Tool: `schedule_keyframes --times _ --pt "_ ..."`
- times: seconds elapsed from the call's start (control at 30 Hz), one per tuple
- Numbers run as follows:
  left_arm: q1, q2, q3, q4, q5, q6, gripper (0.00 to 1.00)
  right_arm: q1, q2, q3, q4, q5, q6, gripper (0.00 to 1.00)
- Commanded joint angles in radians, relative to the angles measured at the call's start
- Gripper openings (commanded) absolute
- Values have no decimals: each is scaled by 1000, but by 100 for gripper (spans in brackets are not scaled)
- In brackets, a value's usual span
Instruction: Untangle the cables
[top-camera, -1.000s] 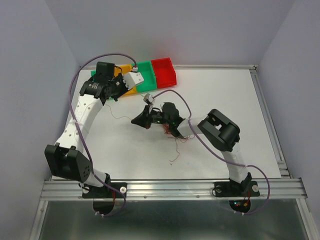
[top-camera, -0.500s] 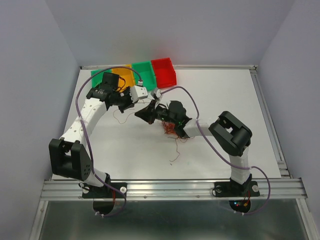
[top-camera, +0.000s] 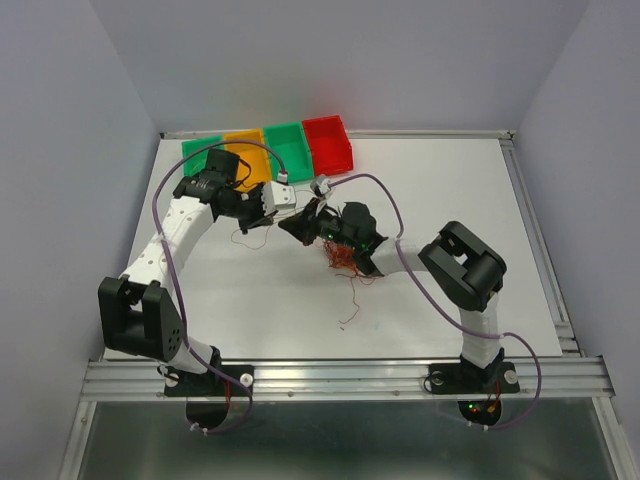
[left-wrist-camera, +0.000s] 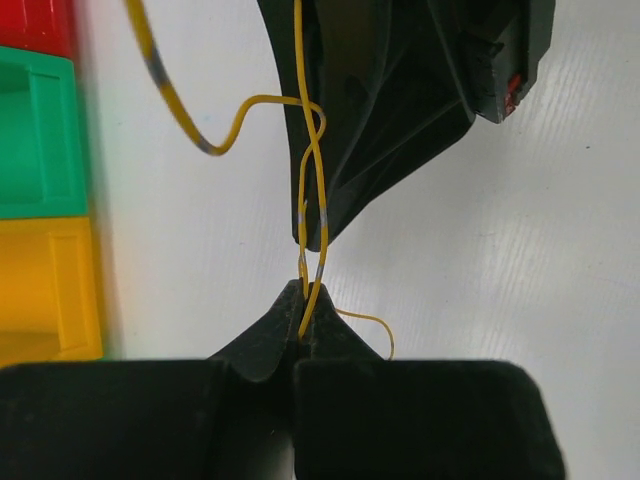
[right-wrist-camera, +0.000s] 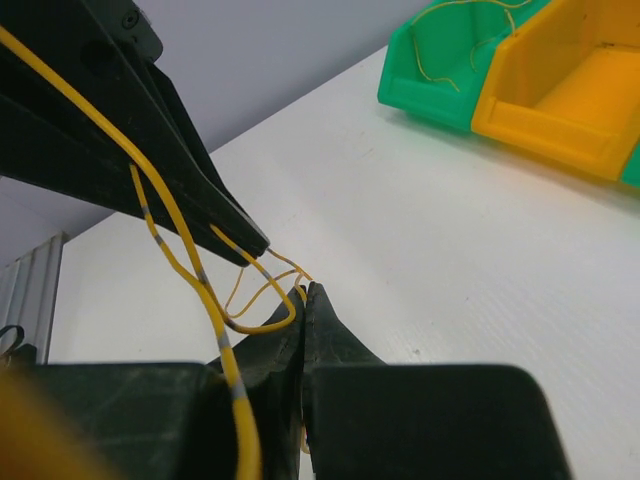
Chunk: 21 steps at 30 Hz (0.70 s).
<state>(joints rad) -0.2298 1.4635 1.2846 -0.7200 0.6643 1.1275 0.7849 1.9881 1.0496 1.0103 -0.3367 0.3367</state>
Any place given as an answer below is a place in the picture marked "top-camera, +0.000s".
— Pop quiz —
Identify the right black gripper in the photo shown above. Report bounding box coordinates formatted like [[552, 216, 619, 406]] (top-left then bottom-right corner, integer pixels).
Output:
[[278, 196, 359, 251]]

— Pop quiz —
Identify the orange wire bundle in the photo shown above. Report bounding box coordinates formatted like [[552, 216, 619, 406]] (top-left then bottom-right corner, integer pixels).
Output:
[[321, 237, 386, 325]]

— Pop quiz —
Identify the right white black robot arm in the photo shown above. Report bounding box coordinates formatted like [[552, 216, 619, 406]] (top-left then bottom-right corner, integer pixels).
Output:
[[279, 199, 515, 394]]

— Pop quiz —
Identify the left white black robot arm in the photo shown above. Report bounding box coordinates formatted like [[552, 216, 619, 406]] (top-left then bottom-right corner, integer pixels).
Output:
[[98, 144, 296, 394]]

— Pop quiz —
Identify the yellow bin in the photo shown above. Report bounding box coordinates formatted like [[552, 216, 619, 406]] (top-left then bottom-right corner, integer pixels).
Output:
[[223, 129, 272, 192]]

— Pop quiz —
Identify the leftmost green bin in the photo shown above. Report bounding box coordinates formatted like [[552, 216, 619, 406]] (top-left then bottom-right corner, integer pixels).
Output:
[[181, 136, 223, 176]]

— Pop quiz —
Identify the green bin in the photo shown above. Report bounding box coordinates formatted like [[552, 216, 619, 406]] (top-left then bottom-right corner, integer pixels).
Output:
[[181, 136, 223, 176], [263, 122, 314, 183]]

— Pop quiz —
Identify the red bin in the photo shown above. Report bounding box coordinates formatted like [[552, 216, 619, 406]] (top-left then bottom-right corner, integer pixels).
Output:
[[302, 115, 354, 176]]

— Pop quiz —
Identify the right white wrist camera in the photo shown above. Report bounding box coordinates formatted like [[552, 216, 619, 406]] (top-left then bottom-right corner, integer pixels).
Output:
[[310, 174, 332, 203]]

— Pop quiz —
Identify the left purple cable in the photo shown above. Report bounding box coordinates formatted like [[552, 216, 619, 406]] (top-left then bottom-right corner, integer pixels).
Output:
[[151, 139, 291, 435]]

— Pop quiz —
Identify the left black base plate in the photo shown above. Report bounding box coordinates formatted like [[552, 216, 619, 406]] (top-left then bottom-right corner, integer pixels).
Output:
[[156, 365, 247, 398]]

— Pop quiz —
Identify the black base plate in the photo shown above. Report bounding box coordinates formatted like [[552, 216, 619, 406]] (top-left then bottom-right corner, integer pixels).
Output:
[[156, 365, 247, 398], [423, 362, 521, 397]]

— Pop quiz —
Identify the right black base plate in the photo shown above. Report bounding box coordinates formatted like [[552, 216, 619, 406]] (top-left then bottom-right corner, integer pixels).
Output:
[[423, 362, 521, 397]]

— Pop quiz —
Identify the aluminium front rail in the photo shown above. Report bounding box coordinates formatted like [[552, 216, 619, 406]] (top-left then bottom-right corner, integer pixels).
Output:
[[80, 357, 615, 403]]

